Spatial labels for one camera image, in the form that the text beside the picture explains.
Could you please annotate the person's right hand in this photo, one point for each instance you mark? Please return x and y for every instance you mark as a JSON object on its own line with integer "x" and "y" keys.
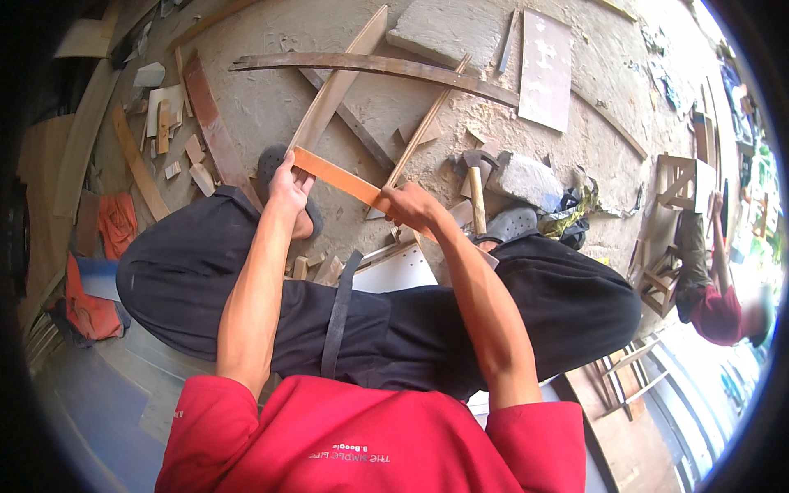
{"x": 416, "y": 206}

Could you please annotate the person's left hand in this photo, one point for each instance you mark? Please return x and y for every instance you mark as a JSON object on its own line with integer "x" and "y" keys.
{"x": 286, "y": 191}

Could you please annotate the person's right fingers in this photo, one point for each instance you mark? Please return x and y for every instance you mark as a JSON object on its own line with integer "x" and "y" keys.
{"x": 394, "y": 202}

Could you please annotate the orange wooden strip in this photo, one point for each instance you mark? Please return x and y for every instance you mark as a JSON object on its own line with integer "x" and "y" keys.
{"x": 342, "y": 179}

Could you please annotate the white board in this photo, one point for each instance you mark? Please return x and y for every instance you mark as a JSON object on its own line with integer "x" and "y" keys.
{"x": 394, "y": 271}

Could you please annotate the straight dark wooden strip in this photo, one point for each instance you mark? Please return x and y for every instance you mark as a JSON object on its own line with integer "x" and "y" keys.
{"x": 363, "y": 132}

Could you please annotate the thin wooden stick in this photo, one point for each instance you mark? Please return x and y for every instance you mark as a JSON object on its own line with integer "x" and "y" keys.
{"x": 425, "y": 126}

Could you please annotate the small wood blocks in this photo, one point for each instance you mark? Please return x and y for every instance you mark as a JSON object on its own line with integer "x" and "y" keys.
{"x": 323, "y": 268}

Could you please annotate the light wooden plank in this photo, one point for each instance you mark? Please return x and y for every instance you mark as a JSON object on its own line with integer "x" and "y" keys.
{"x": 336, "y": 89}

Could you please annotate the grey stone block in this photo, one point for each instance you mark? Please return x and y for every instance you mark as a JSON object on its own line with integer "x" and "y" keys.
{"x": 527, "y": 179}

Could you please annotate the long curved dark wooden strip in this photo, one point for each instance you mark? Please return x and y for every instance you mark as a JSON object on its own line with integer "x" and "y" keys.
{"x": 382, "y": 65}

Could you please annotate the crumpled plastic bags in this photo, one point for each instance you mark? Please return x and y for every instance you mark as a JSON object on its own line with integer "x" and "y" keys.
{"x": 570, "y": 212}

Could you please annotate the flat grey stone slab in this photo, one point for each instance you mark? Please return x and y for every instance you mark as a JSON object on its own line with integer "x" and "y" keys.
{"x": 447, "y": 31}

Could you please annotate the small grey metal strip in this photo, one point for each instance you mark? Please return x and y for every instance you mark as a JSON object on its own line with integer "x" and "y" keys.
{"x": 508, "y": 43}

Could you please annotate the reddish wooden plank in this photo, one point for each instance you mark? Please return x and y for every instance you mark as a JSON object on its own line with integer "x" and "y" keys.
{"x": 212, "y": 126}

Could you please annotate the pinkish plywood board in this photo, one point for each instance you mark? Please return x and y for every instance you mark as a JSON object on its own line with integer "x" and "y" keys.
{"x": 545, "y": 68}

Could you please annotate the person's legs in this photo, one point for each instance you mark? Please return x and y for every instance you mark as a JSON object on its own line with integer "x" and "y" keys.
{"x": 185, "y": 277}

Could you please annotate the thin curved wooden strip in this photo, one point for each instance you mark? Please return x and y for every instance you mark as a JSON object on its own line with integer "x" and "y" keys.
{"x": 610, "y": 120}

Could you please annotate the person's body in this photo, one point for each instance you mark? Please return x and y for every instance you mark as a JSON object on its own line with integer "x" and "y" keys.
{"x": 370, "y": 437}

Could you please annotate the heap of wood offcuts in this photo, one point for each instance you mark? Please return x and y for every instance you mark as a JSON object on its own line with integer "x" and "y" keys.
{"x": 169, "y": 120}

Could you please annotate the pale narrow wooden plank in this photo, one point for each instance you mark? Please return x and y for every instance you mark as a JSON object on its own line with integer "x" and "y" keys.
{"x": 139, "y": 163}

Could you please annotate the orange cloth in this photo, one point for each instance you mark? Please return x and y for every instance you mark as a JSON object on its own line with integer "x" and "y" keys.
{"x": 114, "y": 225}

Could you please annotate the stack of wooden frames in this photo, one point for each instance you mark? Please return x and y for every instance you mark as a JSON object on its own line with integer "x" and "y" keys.
{"x": 625, "y": 376}

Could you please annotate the pale blue panel piece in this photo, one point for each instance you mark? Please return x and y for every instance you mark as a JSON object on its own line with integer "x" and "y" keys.
{"x": 98, "y": 278}

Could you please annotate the long pale curved board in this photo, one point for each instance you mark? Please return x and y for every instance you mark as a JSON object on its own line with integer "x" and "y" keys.
{"x": 83, "y": 142}

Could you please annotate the brown wooden table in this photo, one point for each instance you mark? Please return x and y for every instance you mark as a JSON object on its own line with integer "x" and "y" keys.
{"x": 629, "y": 450}

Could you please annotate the brown plywood sheet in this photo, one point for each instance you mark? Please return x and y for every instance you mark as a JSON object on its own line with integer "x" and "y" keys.
{"x": 43, "y": 215}

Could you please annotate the wooden stool frame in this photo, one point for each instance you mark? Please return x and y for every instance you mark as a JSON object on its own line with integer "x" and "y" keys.
{"x": 678, "y": 182}
{"x": 661, "y": 283}

